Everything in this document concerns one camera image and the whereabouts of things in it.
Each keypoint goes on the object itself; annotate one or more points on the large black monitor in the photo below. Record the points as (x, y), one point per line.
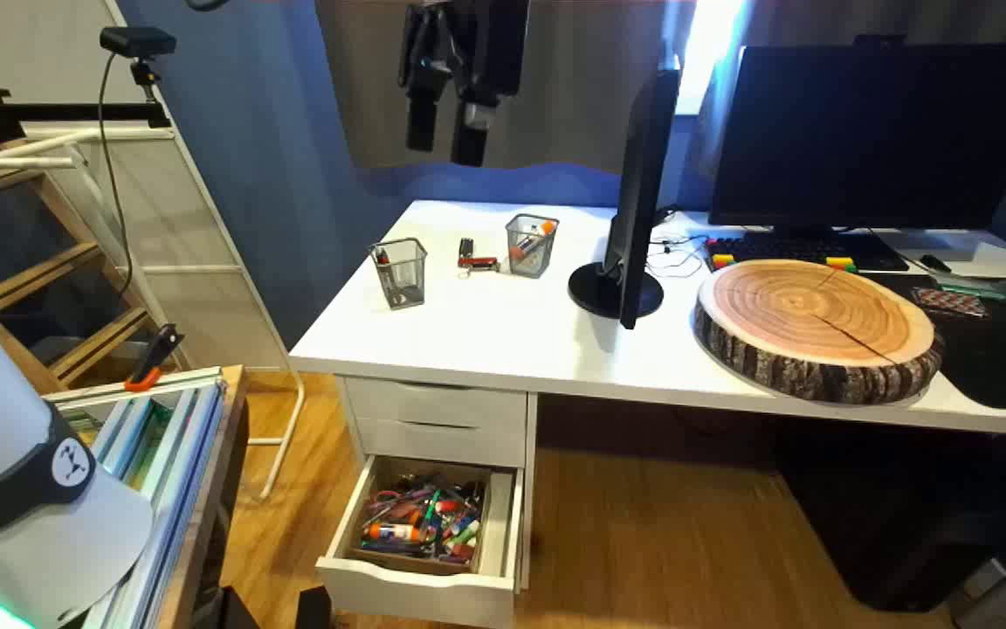
(864, 139)

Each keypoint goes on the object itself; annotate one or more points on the black mouse mat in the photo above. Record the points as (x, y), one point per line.
(973, 344)

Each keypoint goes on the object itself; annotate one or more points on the left black mesh pen basket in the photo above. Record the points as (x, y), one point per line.
(404, 271)

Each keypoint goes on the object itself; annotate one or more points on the closed white drawer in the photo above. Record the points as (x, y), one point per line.
(437, 423)

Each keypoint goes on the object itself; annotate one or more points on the right black mesh pen basket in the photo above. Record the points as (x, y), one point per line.
(539, 255)

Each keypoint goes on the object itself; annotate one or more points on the black keyboard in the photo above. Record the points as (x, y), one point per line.
(861, 250)

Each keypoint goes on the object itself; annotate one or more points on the pens in open drawer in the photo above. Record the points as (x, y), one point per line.
(424, 518)

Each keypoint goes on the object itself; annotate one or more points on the open white drawer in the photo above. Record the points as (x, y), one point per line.
(380, 586)

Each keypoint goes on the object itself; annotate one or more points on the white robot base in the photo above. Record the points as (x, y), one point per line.
(69, 528)

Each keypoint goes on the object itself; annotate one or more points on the black webcam on stand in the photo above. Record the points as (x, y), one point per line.
(139, 42)

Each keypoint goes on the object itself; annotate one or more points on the side-on black monitor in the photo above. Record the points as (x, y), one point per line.
(619, 285)

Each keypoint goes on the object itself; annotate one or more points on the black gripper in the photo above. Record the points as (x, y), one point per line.
(472, 48)

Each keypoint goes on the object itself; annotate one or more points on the pens in right basket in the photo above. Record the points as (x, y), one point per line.
(531, 240)

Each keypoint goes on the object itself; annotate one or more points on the wood slice cushion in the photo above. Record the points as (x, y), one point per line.
(815, 332)

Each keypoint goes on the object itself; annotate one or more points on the grey curtain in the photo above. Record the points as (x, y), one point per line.
(584, 60)

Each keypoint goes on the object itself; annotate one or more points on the black mesh pen basket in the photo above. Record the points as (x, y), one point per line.
(539, 255)
(404, 271)

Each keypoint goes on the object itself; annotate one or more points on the wooden ladder shelf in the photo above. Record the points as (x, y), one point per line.
(69, 306)

